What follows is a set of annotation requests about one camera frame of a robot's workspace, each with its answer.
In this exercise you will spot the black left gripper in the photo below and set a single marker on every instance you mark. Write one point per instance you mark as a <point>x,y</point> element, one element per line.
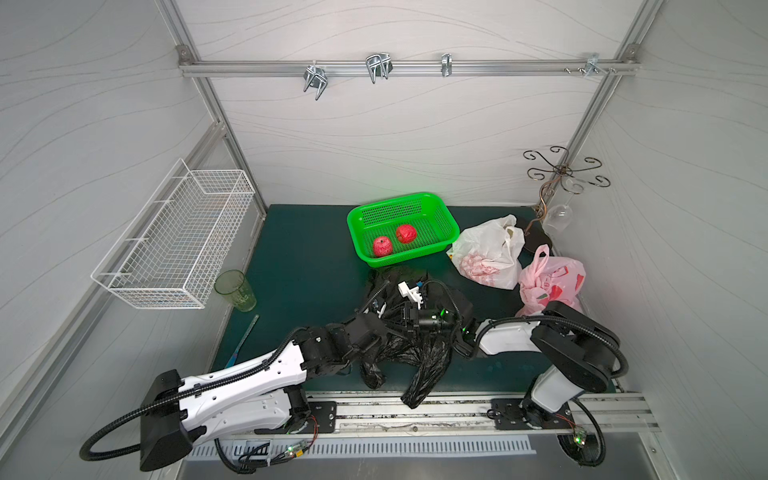
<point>372,327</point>

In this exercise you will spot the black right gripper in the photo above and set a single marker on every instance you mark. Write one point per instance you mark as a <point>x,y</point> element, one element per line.
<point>429,321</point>

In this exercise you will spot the black plastic bag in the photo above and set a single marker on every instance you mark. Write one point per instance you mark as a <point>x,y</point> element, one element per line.
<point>430,356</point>

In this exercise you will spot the white printed plastic bag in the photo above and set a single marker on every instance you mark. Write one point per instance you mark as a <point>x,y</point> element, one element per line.
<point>488,254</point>

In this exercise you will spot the red apple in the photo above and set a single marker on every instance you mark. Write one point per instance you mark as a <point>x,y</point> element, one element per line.
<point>382,247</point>
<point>406,234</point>

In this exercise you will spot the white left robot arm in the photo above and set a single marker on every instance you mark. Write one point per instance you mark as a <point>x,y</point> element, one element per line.
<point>179,413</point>

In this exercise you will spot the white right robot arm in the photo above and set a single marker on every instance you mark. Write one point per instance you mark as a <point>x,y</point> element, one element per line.
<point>584,356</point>

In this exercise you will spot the pink plastic bag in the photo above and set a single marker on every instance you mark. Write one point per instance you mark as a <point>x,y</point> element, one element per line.
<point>550,278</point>

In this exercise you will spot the green plastic basket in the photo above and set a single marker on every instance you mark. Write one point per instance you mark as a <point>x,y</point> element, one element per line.
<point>426,212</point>

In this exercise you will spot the green translucent cup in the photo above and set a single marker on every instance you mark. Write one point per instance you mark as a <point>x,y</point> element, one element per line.
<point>232,285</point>

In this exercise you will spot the clear glass on stand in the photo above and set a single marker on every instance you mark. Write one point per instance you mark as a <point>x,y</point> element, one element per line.
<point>559,217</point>

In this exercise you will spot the bronze curled hook stand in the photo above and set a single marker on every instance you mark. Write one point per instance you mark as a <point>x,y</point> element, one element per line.
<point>555,176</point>

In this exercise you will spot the small metal hook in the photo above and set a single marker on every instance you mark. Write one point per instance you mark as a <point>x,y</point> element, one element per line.
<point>446,65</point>

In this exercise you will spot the metal clamp hook middle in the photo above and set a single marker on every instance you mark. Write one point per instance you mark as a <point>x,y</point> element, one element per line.
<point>379,65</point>

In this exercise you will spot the metal clamp hook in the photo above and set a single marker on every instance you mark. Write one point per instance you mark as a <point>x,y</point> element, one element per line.
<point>315,77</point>
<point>379,65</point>

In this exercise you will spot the metal clamp hook left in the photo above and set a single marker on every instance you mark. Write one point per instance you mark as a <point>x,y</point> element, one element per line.
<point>315,77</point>

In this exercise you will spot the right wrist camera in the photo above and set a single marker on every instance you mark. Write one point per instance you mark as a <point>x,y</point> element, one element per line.
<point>413,294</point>

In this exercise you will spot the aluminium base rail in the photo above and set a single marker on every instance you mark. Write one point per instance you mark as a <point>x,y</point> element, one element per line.
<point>372,414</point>

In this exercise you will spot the white wire basket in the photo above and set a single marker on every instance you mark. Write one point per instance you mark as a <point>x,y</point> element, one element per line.
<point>172,251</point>

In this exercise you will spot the aluminium crossbar rail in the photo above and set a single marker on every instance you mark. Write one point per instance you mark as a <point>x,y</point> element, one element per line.
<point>401,68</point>

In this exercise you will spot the metal bracket right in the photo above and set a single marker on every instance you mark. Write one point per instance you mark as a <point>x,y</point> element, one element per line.
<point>591,67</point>

